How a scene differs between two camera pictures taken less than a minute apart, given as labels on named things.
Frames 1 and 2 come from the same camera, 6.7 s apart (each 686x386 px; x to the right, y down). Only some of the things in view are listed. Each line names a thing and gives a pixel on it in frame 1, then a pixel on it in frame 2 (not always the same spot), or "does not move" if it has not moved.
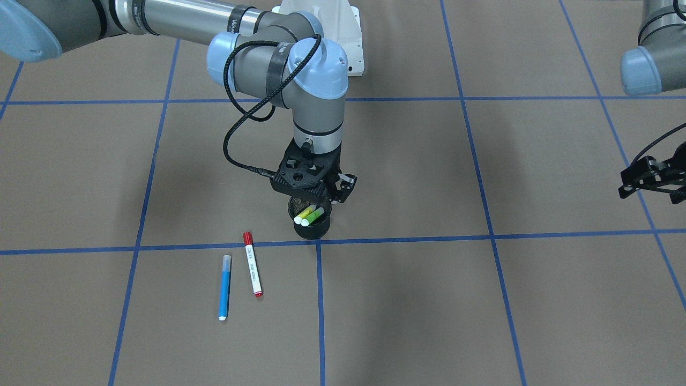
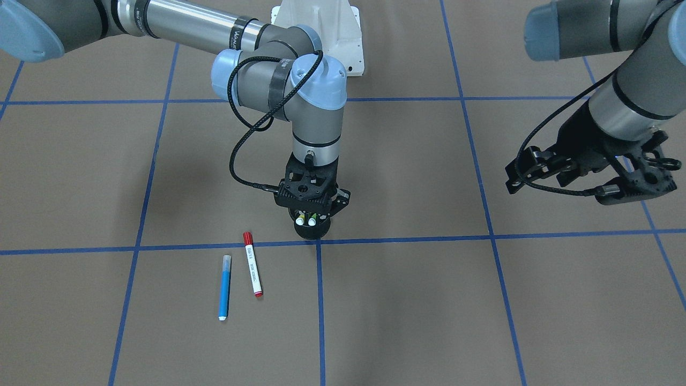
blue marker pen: (224, 290) does not move
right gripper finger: (643, 174) to (534, 164)
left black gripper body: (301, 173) does not move
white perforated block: (341, 23) does not move
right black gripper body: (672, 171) to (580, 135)
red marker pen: (252, 264) does not move
